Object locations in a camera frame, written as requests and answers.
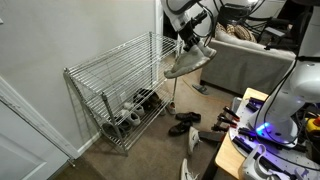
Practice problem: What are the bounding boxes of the black sneaker with white stripes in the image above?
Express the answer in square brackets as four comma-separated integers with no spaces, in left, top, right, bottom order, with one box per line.
[132,87,155,105]

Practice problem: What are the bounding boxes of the black and brown shoe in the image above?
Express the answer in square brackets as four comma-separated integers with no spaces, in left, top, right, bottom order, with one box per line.
[151,91,164,107]
[143,93,163,111]

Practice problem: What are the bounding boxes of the brown patterned cushion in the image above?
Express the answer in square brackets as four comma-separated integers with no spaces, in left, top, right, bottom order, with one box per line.
[214,21,236,38]
[233,24,258,44]

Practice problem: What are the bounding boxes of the black clamp with orange handle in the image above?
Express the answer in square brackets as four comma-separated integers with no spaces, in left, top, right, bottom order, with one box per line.
[218,113,238,128]
[222,105,241,122]

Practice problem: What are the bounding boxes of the black mounting bracket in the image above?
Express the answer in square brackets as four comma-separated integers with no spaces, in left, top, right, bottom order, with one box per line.
[245,101,260,113]
[249,96,267,105]
[238,127,268,141]
[232,135,264,168]

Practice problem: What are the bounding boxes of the black sandal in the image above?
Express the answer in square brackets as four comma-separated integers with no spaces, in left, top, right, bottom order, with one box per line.
[191,83,210,96]

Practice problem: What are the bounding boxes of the black bag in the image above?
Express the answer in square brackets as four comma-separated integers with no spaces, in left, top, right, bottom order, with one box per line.
[217,2,253,29]

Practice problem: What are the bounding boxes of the chrome wire shoe rack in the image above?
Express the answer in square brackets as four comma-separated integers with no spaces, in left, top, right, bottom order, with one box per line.
[62,31,184,157]

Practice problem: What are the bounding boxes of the white sneaker with black swoosh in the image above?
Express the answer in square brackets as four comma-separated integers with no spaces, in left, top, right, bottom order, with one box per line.
[179,157,199,180]

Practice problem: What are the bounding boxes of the white VR controller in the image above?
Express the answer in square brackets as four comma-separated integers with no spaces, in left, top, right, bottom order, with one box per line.
[240,143,274,180]

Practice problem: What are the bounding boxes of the grey sofa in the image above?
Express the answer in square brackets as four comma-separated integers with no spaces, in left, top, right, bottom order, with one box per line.
[199,22,298,97]

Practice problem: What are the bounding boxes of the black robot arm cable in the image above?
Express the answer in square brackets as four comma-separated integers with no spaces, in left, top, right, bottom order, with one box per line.
[194,0,218,48]

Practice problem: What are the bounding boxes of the worn white sneaker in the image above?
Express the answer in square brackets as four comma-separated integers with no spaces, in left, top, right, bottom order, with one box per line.
[163,45,212,80]
[199,40,218,62]

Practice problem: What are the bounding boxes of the grey sneaker with orange lining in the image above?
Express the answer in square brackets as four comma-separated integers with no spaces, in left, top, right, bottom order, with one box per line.
[165,101,177,116]

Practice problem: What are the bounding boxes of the black dress shoe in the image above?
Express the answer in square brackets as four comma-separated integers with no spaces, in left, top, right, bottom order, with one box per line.
[167,119,194,137]
[174,111,202,124]

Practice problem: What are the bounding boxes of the light grey sneaker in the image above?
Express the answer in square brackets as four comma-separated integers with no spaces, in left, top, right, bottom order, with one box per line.
[186,126,202,157]

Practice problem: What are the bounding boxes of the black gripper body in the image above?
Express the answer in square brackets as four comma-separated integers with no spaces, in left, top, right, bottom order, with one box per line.
[179,20,202,44]

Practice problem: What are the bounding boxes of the yellow emergency stop button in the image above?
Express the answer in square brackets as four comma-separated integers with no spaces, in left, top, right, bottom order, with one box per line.
[305,115,320,135]

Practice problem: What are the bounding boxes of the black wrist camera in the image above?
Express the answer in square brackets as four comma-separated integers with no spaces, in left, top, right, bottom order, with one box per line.
[190,10,209,28]

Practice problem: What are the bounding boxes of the small white sneaker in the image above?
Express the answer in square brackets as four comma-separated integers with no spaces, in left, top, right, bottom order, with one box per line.
[116,109,142,127]
[123,101,145,117]

